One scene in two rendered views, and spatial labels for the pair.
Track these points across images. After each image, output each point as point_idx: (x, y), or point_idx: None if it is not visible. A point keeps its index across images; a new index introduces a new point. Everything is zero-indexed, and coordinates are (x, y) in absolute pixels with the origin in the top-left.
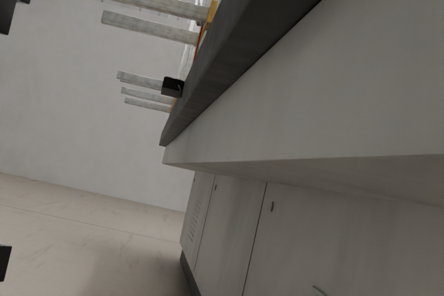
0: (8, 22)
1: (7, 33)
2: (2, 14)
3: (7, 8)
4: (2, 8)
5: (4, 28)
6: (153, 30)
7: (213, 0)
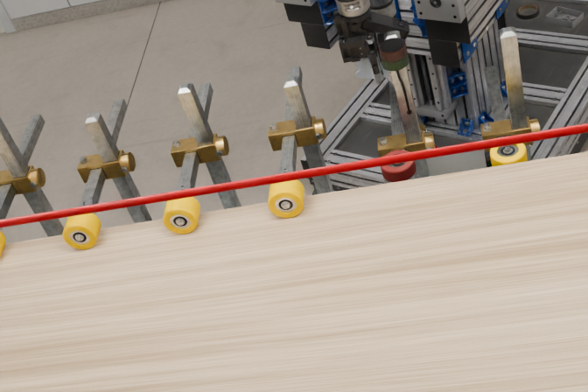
0: (456, 59)
1: (458, 66)
2: (447, 54)
3: (450, 50)
4: (444, 51)
5: (454, 63)
6: (490, 102)
7: (377, 139)
